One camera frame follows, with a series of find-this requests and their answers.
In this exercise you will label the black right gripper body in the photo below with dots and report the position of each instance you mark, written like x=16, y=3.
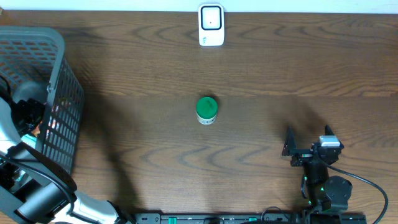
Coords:
x=303, y=156

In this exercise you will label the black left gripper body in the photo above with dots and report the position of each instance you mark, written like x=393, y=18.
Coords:
x=25, y=115

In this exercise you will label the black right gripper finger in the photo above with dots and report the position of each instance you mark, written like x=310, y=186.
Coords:
x=290, y=147
x=328, y=131

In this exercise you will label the green lid jar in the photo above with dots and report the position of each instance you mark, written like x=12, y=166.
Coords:
x=207, y=110

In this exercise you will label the mint green wipes pack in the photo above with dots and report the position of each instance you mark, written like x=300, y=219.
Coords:
x=29, y=140

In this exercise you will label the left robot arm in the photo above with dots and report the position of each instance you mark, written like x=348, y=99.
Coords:
x=37, y=143

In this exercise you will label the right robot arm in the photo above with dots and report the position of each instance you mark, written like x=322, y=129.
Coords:
x=327, y=195

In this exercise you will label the white barcode scanner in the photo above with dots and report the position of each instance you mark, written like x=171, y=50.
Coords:
x=211, y=28

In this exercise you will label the grey plastic basket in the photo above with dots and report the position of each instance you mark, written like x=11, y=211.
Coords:
x=33, y=62

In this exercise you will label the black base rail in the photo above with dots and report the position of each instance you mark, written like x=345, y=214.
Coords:
x=268, y=217

